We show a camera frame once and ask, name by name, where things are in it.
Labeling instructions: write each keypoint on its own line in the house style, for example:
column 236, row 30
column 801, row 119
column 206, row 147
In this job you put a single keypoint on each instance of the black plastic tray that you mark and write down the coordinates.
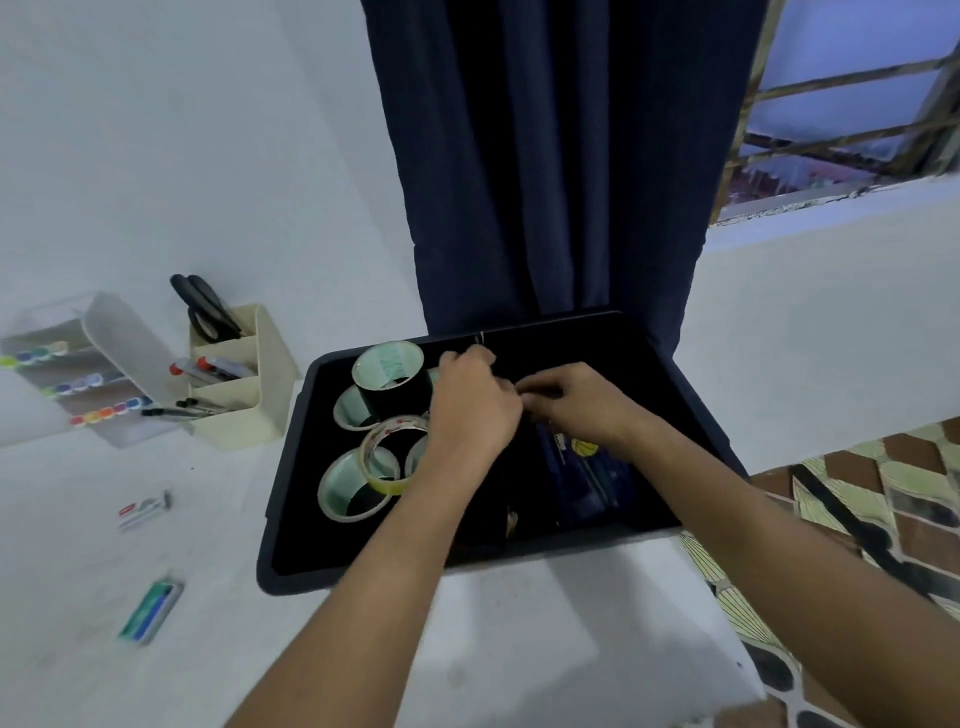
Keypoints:
column 600, row 352

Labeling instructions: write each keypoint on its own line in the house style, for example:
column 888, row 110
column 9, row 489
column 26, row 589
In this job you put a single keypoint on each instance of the person's left hand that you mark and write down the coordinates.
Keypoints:
column 469, row 420

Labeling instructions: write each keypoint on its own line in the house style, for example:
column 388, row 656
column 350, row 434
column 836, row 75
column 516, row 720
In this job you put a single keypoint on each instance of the person's left forearm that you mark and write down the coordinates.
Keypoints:
column 360, row 607

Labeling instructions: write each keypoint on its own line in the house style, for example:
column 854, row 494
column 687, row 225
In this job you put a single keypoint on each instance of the white eraser red label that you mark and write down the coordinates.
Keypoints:
column 142, row 511

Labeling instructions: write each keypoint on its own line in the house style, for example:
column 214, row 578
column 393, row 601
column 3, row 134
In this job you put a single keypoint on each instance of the clear tiered organizer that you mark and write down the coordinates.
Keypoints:
column 127, row 337

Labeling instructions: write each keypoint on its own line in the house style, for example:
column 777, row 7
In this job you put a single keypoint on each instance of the teal staples box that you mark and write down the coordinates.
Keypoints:
column 150, row 611

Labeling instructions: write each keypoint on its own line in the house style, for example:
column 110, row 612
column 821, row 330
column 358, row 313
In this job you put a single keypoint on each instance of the cream pen holder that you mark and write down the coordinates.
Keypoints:
column 255, row 420

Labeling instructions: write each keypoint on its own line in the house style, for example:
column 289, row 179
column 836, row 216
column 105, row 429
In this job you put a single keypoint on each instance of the window with metal grille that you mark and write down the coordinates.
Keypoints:
column 840, row 112

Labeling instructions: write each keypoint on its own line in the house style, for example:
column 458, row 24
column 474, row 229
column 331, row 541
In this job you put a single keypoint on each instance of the patterned floor mat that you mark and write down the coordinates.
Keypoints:
column 900, row 480

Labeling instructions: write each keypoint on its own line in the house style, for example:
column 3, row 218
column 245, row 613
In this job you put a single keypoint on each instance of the dark blue curtain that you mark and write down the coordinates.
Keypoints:
column 562, row 150

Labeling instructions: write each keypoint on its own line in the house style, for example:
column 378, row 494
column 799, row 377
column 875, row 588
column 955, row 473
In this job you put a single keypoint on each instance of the red capped white marker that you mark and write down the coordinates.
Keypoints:
column 187, row 373

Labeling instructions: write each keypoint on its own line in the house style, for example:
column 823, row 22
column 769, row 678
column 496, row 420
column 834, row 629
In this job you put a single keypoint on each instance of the blue mesh pencil pouch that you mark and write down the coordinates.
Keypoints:
column 592, row 487

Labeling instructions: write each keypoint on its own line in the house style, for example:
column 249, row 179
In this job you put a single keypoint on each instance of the yellow clear tape roll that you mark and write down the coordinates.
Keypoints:
column 375, row 469

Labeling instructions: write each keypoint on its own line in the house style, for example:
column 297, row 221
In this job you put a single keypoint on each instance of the person's right forearm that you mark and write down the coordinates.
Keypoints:
column 810, row 592

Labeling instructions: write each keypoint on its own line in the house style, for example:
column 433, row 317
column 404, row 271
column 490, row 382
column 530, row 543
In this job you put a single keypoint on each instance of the red capped black marker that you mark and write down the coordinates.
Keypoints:
column 225, row 367

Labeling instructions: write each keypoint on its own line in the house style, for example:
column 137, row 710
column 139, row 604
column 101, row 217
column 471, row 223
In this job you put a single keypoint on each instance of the person's right hand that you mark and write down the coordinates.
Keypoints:
column 589, row 409

